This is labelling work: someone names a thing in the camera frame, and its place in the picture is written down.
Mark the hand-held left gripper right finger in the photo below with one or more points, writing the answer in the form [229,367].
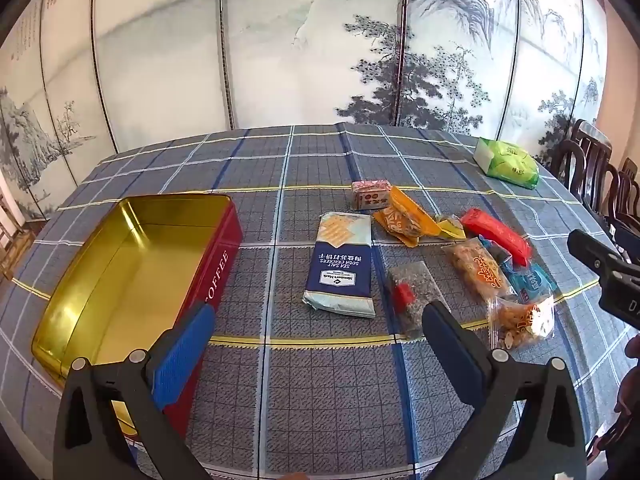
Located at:
[450,345]

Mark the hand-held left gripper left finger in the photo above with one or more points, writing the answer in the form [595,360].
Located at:
[182,355]

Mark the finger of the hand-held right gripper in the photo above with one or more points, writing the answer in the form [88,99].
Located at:
[585,247]

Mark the blue snack packet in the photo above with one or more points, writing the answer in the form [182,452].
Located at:
[530,282]

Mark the clear packet of orange crackers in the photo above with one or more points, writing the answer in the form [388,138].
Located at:
[520,322]

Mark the dark grey snack packet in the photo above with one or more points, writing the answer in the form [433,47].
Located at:
[415,280]

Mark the clear packet of brown snacks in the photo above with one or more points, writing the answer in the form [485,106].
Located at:
[477,270]

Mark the red snack packet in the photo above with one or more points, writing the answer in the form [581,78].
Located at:
[495,235]

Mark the red tin box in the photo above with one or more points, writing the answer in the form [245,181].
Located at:
[125,270]

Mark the small yellow candy packet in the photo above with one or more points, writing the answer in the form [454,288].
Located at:
[450,227]

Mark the orange snack packet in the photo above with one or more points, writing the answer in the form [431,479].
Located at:
[405,220]

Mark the blue white cracker pack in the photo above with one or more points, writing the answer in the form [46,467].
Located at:
[340,270]

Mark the pink snack packet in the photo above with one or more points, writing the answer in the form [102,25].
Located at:
[370,195]

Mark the dark wooden chair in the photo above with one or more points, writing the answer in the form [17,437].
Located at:
[585,175]
[592,135]
[627,195]

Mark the green snack bag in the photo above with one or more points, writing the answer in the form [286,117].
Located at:
[505,162]

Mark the blue plaid tablecloth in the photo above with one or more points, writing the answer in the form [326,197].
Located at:
[300,400]

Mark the light wooden chair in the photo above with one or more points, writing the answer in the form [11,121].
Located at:
[15,245]

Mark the painted folding screen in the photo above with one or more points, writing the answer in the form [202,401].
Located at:
[200,60]

